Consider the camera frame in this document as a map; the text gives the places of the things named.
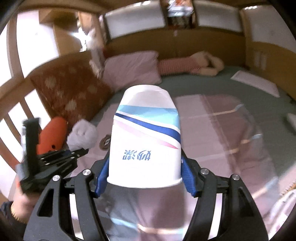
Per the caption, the white blue paper cup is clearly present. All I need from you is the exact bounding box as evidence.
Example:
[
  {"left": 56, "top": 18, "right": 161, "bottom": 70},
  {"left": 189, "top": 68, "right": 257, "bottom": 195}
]
[{"left": 107, "top": 85, "right": 182, "bottom": 189}]

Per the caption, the white flat board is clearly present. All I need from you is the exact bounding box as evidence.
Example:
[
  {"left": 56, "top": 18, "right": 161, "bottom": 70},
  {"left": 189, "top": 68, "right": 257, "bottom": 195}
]
[{"left": 231, "top": 70, "right": 280, "bottom": 98}]

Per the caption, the orange carrot plush pillow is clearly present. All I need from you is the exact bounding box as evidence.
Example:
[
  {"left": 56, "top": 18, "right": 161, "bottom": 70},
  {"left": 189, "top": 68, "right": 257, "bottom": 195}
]
[{"left": 37, "top": 116, "right": 68, "bottom": 155}]

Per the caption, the plaid patchwork bed quilt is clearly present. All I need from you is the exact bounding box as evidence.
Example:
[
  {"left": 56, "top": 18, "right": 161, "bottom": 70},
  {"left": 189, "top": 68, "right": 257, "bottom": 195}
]
[{"left": 69, "top": 93, "right": 296, "bottom": 241}]

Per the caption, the brown floral brocade pillow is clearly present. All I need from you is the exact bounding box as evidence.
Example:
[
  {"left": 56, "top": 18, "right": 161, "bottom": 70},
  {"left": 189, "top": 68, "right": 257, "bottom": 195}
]
[{"left": 27, "top": 51, "right": 113, "bottom": 128}]

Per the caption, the white tissue wad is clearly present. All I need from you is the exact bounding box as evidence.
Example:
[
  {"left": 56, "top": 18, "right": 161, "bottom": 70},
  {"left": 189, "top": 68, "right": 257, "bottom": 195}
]
[{"left": 66, "top": 119, "right": 98, "bottom": 151}]

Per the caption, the person's left hand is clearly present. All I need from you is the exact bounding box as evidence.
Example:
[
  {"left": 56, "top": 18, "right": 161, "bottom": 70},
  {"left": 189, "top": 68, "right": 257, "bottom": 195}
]
[{"left": 11, "top": 176, "right": 41, "bottom": 224}]

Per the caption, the striped rag doll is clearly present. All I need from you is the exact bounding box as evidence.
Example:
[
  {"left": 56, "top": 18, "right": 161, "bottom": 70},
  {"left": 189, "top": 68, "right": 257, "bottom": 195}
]
[{"left": 158, "top": 51, "right": 225, "bottom": 77}]

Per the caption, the pink bed pillow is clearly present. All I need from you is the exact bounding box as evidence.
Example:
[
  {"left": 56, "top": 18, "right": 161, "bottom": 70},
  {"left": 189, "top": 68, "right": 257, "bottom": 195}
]
[{"left": 102, "top": 51, "right": 162, "bottom": 92}]

